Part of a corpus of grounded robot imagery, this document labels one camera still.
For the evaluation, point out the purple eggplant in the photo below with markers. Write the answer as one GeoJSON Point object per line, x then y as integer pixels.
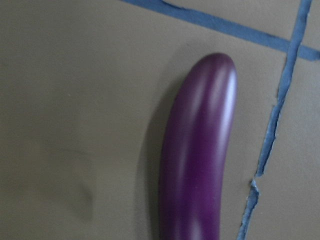
{"type": "Point", "coordinates": [194, 151]}

